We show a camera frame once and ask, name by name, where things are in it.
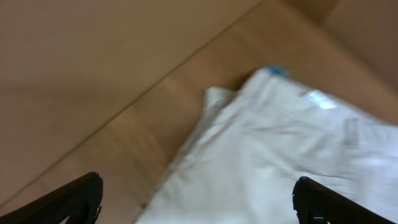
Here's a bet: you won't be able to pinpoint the folded blue denim jeans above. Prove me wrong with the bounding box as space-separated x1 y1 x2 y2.
267 66 289 78

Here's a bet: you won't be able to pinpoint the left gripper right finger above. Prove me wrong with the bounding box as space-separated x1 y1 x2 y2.
292 176 394 224

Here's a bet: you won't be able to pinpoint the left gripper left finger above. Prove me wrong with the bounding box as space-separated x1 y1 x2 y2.
1 172 103 224

